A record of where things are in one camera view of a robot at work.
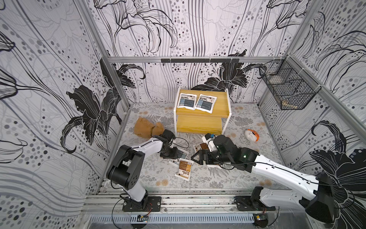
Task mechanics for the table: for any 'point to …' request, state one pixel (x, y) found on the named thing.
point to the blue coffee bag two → (206, 103)
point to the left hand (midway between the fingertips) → (175, 159)
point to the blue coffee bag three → (181, 154)
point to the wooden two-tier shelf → (198, 122)
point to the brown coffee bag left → (185, 167)
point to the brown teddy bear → (145, 129)
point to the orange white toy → (251, 135)
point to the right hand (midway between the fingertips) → (197, 158)
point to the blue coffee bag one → (187, 100)
